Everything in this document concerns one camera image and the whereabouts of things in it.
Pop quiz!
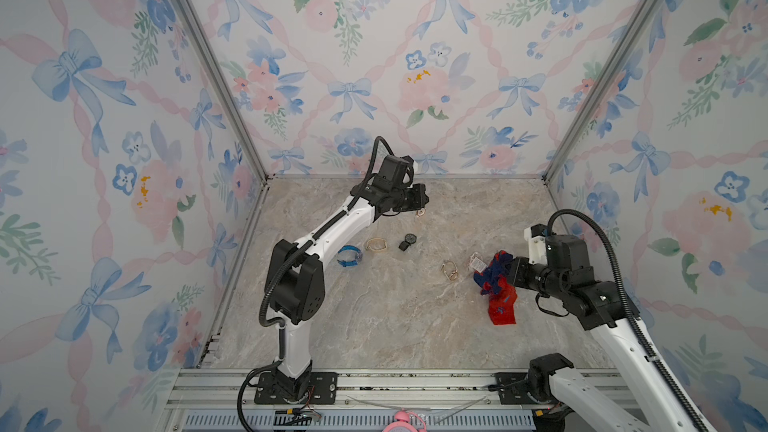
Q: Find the red blue patterned cloth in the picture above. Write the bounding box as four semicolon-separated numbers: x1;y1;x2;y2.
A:
473;250;517;326

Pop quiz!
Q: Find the pink white watch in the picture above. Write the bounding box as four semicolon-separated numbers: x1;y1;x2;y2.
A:
467;252;488;273

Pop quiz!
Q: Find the gold bracelet watch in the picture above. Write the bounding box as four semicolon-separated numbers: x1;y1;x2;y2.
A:
440;260;459;282

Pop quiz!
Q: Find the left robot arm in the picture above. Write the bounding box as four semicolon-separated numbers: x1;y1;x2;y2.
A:
258;154;429;388

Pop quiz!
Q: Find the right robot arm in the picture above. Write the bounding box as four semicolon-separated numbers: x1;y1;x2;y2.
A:
508;224;715;431

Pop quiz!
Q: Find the black watch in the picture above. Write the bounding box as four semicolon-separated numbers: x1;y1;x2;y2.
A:
398;233;417;251

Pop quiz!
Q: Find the pink round object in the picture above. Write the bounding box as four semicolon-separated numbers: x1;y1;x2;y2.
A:
383;411;428;432

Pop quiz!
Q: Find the blue strap watch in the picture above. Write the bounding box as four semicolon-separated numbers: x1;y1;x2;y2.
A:
336;245;363;268

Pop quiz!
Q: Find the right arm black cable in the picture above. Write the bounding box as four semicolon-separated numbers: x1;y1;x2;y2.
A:
544;208;709;432

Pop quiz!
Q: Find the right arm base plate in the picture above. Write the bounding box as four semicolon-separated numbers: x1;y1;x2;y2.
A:
488;372;561;408

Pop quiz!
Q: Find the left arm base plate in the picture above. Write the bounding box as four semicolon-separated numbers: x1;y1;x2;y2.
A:
253;370;338;405

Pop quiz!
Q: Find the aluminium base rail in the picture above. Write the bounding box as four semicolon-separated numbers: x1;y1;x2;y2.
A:
163;368;504;412

